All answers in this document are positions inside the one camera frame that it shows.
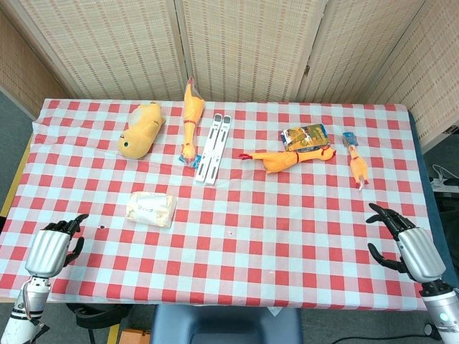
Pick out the red white checkered tablecloth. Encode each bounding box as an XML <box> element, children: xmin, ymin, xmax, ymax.
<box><xmin>0</xmin><ymin>97</ymin><xmax>456</xmax><ymax>311</ymax></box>

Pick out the beige woven folding screen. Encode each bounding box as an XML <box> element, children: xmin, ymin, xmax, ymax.
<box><xmin>0</xmin><ymin>0</ymin><xmax>459</xmax><ymax>148</ymax></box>

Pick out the white tissue packet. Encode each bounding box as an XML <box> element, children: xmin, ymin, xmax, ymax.
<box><xmin>125</xmin><ymin>191</ymin><xmax>179</xmax><ymax>229</ymax></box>

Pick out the white flat folding stand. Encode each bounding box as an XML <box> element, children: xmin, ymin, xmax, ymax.
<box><xmin>204</xmin><ymin>115</ymin><xmax>233</xmax><ymax>186</ymax></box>
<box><xmin>194</xmin><ymin>114</ymin><xmax>224</xmax><ymax>183</ymax></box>

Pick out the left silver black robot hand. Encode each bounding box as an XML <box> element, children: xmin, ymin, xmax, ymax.
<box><xmin>24</xmin><ymin>214</ymin><xmax>90</xmax><ymax>279</ymax></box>

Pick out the unpackaged rubber chicken toy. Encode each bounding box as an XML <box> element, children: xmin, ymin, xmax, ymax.
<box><xmin>239</xmin><ymin>147</ymin><xmax>337</xmax><ymax>175</ymax></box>

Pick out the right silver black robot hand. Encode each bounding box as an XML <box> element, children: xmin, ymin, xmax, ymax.
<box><xmin>365</xmin><ymin>203</ymin><xmax>447</xmax><ymax>284</ymax></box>

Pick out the small rubber chicken toy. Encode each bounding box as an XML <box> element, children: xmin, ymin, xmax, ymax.
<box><xmin>341</xmin><ymin>131</ymin><xmax>371</xmax><ymax>190</ymax></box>

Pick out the white power strip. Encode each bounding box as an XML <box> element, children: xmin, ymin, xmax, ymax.
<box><xmin>429</xmin><ymin>163</ymin><xmax>459</xmax><ymax>193</ymax></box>

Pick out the blue yellow snack box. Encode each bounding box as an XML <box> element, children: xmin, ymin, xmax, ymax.
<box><xmin>280</xmin><ymin>123</ymin><xmax>331</xmax><ymax>153</ymax></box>

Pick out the large packaged rubber chicken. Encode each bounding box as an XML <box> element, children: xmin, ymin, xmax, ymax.
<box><xmin>177</xmin><ymin>75</ymin><xmax>206</xmax><ymax>168</ymax></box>

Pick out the orange box on floor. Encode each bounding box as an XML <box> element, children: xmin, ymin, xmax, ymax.
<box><xmin>119</xmin><ymin>328</ymin><xmax>152</xmax><ymax>344</ymax></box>

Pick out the yellow plush duck toy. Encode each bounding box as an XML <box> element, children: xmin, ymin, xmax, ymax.
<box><xmin>118</xmin><ymin>101</ymin><xmax>166</xmax><ymax>160</ymax></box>

